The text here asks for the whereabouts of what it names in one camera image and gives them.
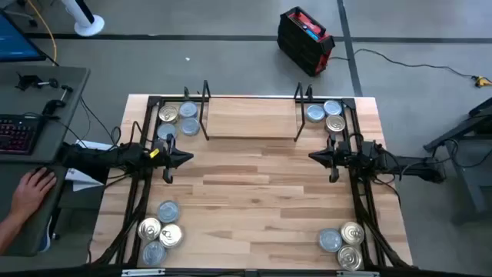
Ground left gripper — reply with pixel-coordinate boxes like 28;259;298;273
155;134;194;184

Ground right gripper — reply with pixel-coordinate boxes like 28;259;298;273
308;134;353;184

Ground silver lid can blue label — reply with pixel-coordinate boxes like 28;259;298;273
141;241;168;267
156;122;178;142
178;100;199;119

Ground silver lid can green label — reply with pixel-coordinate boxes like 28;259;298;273
318;228;343;253
305;104;326;124
157;199;181;224
323;99;343;117
180;117;201;137

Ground wooden shelf black metal legs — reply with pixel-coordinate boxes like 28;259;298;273
198;79;308;142

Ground person's forearm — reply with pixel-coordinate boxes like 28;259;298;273
0;213;24;257

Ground white paper sheet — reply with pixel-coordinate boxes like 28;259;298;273
65;138;115;192

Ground red black tool case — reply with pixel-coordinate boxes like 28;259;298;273
276;5;336;77

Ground black desk clamp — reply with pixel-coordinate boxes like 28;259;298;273
15;72;59;92
41;84;74;116

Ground grey metal table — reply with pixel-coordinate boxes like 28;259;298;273
422;98;492;226

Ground person's hand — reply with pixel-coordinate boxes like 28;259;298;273
10;168;58;224

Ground person's shoe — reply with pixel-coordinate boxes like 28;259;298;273
38;215;53;253

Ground backlit black keyboard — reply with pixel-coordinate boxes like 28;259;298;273
0;114;43;155

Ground grey side desk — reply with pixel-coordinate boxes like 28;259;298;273
0;63;91;258

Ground office chair base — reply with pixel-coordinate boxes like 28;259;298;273
0;0;39;28

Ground desk computer monitor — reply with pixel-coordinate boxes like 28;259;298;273
0;9;49;63

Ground black aluminium table frame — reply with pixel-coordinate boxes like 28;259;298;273
90;95;414;270

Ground silver metal bracket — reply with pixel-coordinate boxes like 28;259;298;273
336;270;381;277
121;268;166;277

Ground black floor cable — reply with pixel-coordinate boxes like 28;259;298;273
329;48;476;80

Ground white pedestal stand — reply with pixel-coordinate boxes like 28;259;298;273
60;0;105;38

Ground yellow cable plug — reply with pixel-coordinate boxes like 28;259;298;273
471;75;492;88

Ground yellow cable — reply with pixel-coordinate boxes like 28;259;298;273
25;0;58;66

